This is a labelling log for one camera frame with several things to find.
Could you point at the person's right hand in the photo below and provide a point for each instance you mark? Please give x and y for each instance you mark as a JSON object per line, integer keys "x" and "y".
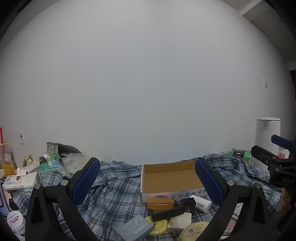
{"x": 284, "y": 201}

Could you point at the white bottle red label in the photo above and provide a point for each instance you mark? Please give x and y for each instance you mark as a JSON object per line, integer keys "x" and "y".
{"x": 15, "y": 222}

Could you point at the yellow round disc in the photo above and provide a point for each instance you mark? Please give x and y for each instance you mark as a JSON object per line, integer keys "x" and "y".
{"x": 159, "y": 228}

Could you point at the blue-grey box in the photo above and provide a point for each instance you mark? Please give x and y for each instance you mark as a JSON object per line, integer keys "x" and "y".
{"x": 135, "y": 228}

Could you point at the cardboard box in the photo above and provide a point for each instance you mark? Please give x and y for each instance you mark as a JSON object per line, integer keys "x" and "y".
{"x": 171, "y": 176}

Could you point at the white cylindrical bin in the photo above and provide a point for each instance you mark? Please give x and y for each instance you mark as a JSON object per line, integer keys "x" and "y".
{"x": 266, "y": 134}

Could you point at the cream round jar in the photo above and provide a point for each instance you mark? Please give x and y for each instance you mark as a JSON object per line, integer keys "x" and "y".
{"x": 192, "y": 231}

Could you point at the white wall switch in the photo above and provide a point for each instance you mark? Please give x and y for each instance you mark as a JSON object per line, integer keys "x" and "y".
{"x": 265, "y": 82}

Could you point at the orange soap box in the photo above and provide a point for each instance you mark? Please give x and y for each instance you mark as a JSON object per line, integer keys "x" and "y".
{"x": 159, "y": 202}

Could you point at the grey bag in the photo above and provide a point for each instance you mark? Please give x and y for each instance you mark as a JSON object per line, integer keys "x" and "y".
{"x": 64, "y": 148}

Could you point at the white plastic bottle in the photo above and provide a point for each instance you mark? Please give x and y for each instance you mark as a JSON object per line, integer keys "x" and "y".
{"x": 202, "y": 204}

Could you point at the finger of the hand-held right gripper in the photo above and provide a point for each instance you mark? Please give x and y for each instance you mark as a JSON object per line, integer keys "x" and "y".
{"x": 261, "y": 154}
{"x": 279, "y": 140}

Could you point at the white wall socket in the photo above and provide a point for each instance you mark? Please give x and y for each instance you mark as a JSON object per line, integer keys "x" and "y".
{"x": 22, "y": 138}

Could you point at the small black box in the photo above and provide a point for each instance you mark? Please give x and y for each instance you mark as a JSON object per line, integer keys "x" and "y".
{"x": 188, "y": 202}

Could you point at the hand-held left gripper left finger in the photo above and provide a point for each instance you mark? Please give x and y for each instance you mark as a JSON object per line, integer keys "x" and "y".
{"x": 85, "y": 183}

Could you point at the clear plastic bag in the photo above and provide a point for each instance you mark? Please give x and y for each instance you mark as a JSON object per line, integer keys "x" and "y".
{"x": 74, "y": 161}

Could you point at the white tissue box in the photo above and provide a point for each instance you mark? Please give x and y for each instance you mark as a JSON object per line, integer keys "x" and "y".
{"x": 20, "y": 183}

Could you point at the white square box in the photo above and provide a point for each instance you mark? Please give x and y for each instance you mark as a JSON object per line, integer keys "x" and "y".
{"x": 179, "y": 222}

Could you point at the beige packet box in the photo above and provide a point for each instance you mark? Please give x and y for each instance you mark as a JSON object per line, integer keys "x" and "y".
{"x": 30, "y": 160}

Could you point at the black frame box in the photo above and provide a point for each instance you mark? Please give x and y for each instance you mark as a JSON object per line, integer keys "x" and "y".
{"x": 166, "y": 214}

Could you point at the clear bottle orange liquid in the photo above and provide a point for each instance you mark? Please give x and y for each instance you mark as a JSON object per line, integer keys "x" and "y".
{"x": 8, "y": 170}

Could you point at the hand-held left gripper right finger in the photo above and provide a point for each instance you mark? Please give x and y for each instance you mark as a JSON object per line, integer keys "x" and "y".
{"x": 208, "y": 183}

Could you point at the blue plaid cloth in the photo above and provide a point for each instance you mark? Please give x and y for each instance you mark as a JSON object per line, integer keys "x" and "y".
{"x": 115, "y": 197}

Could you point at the round silver tin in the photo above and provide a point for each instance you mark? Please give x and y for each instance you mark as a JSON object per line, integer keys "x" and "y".
{"x": 229, "y": 226}

